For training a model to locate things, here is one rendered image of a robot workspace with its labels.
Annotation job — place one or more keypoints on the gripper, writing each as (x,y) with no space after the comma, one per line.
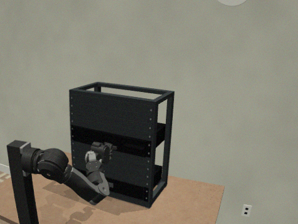
(105,151)

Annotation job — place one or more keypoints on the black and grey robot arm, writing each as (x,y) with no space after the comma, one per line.
(54,162)

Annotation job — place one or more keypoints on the black storage rack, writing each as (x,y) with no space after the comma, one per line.
(105,117)

